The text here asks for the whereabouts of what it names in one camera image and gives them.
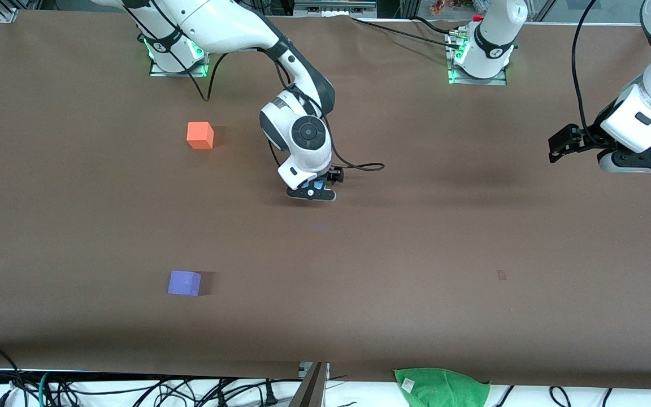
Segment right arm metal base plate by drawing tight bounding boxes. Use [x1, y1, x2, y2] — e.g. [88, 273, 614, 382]
[149, 34, 209, 77]

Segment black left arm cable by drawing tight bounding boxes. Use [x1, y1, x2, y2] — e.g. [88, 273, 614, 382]
[571, 0, 600, 132]

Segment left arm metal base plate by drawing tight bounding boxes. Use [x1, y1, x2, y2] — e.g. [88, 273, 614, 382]
[447, 28, 508, 86]

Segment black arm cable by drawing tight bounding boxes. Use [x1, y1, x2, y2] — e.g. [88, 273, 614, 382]
[122, 0, 386, 171]
[571, 0, 600, 132]

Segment purple foam block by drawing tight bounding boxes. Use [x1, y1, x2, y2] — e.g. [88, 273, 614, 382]
[167, 270, 202, 297]

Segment black cable on table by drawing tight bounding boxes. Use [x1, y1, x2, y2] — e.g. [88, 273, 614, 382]
[350, 16, 465, 49]

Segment grey metal post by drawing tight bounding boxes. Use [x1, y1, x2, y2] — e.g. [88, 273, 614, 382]
[289, 362, 330, 407]

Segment brown paper table cover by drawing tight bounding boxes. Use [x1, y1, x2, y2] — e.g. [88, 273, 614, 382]
[0, 8, 651, 391]

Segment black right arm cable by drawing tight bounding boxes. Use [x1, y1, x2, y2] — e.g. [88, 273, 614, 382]
[122, 0, 386, 171]

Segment green microfiber cloth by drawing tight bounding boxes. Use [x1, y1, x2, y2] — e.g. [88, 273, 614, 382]
[393, 367, 491, 407]

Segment orange foam block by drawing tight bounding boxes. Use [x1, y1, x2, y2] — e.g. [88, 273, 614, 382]
[186, 122, 215, 150]

